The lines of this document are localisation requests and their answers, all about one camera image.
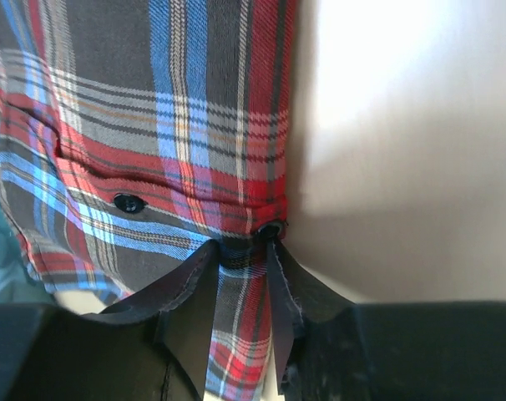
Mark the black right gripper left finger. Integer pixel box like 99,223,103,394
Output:
0,240,219,400

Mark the red blue plaid flannel shirt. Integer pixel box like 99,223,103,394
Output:
0,1,297,400

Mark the clear blue plastic bin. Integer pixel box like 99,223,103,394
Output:
0,207,56,305

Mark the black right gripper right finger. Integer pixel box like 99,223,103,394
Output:
266,240,506,400

